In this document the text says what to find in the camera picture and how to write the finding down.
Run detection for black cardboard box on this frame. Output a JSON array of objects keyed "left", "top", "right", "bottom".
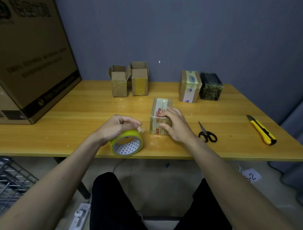
[{"left": 199, "top": 72, "right": 224, "bottom": 101}]

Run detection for person's right hand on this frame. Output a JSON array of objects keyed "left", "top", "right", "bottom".
[{"left": 158, "top": 107, "right": 198, "bottom": 145}]

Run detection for small carton yellow tape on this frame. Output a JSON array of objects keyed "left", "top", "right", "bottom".
[{"left": 130, "top": 61, "right": 149, "bottom": 96}]

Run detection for person's left hand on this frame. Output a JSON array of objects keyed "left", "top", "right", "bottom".
[{"left": 91, "top": 114, "right": 143, "bottom": 147}]

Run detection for metal wire cart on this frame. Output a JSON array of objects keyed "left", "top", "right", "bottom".
[{"left": 0, "top": 157, "right": 39, "bottom": 216}]

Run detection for white power strip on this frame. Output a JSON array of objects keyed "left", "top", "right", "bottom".
[{"left": 68, "top": 203, "right": 92, "bottom": 230}]

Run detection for grey pleated curtain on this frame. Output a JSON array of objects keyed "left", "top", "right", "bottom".
[{"left": 269, "top": 102, "right": 303, "bottom": 204}]

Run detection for person's right forearm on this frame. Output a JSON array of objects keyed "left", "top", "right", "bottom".
[{"left": 184, "top": 137, "right": 296, "bottom": 230}]

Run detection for large flat brown carton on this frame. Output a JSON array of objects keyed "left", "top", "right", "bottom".
[{"left": 0, "top": 0, "right": 82, "bottom": 125}]

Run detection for yellow utility knife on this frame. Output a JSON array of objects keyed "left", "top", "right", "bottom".
[{"left": 246, "top": 114, "right": 277, "bottom": 146}]

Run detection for black handled scissors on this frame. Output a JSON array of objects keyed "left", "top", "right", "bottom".
[{"left": 198, "top": 121, "right": 218, "bottom": 143}]

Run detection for yellow tape roll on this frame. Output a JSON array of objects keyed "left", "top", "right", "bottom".
[{"left": 109, "top": 127, "right": 145, "bottom": 157}]

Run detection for brown box with white label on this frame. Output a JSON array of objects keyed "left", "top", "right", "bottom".
[{"left": 179, "top": 70, "right": 203, "bottom": 104}]

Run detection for black floor cable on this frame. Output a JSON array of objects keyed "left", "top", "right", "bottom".
[{"left": 267, "top": 161, "right": 284, "bottom": 175}]

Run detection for person's left forearm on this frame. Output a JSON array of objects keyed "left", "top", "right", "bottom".
[{"left": 0, "top": 135, "right": 104, "bottom": 230}]

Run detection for white paper floor label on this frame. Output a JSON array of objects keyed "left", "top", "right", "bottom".
[{"left": 239, "top": 167, "right": 262, "bottom": 183}]

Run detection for small carton red label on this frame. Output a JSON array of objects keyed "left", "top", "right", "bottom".
[{"left": 149, "top": 97, "right": 174, "bottom": 136}]

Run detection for thin floor cable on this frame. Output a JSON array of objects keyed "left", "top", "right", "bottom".
[{"left": 111, "top": 159, "right": 126, "bottom": 173}]

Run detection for person's black trousers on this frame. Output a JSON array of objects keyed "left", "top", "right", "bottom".
[{"left": 90, "top": 172, "right": 232, "bottom": 230}]

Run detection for black table leg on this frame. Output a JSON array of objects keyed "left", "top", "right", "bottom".
[{"left": 53, "top": 157, "right": 92, "bottom": 200}]

